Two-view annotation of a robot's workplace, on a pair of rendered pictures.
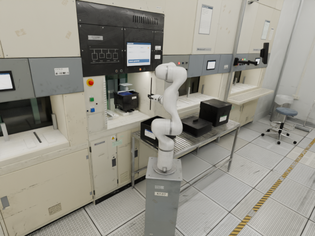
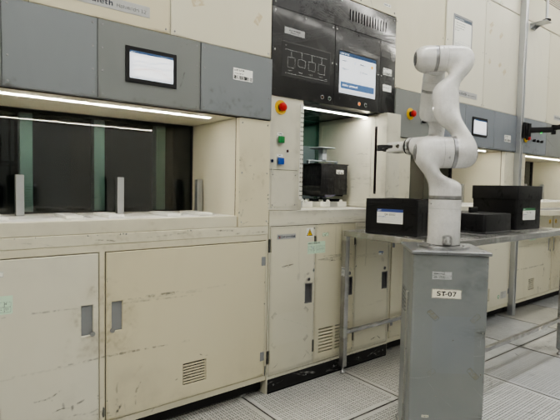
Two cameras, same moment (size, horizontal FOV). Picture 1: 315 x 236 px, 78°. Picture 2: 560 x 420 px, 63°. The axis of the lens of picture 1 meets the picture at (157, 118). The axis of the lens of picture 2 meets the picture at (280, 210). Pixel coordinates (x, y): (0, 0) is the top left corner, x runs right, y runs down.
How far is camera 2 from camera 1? 98 cm
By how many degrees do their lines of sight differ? 20
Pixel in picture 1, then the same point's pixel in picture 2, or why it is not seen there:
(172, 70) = (448, 48)
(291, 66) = not seen: outside the picture
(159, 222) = (443, 377)
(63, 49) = (248, 40)
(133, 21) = (349, 19)
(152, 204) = (427, 325)
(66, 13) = not seen: outside the picture
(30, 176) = (166, 269)
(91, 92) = (281, 126)
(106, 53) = (308, 61)
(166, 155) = (449, 208)
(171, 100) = (451, 98)
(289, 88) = not seen: outside the picture
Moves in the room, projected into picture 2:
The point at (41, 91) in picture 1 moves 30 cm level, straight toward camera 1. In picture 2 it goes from (211, 102) to (237, 89)
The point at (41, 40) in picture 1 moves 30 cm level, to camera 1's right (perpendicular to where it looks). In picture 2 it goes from (222, 19) to (293, 18)
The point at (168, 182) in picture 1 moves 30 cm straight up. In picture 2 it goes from (460, 262) to (463, 177)
